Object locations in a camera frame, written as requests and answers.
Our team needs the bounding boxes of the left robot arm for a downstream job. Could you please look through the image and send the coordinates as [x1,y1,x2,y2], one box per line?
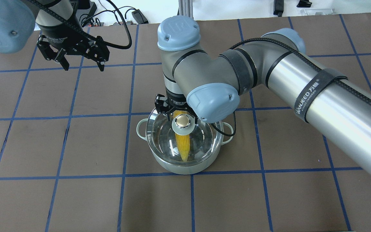
[0,0,109,72]

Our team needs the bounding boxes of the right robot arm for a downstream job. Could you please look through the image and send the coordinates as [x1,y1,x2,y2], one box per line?
[157,15,371,175]

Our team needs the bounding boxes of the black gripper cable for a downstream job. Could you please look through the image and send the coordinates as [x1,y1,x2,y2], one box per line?
[28,0,133,50]
[211,37,371,137]

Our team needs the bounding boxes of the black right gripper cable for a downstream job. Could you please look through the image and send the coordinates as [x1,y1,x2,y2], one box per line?
[211,37,371,137]

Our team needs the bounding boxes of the aluminium frame post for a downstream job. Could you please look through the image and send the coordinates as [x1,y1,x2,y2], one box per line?
[177,0,194,19]

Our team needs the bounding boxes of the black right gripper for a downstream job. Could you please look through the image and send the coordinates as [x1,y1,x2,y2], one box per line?
[154,92,195,121]

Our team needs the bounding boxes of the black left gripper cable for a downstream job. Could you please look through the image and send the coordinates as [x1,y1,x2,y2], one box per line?
[28,0,133,50]

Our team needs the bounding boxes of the glass pot lid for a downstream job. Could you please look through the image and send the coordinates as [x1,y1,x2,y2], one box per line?
[143,110,228,166]

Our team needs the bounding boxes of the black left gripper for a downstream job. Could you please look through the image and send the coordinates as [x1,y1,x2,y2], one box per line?
[37,27,109,72]

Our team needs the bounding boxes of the pale green electric pot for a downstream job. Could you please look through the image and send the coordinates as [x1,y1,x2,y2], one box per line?
[136,110,235,175]

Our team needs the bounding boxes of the yellow corn cob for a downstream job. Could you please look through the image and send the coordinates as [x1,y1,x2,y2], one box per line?
[171,111,191,162]

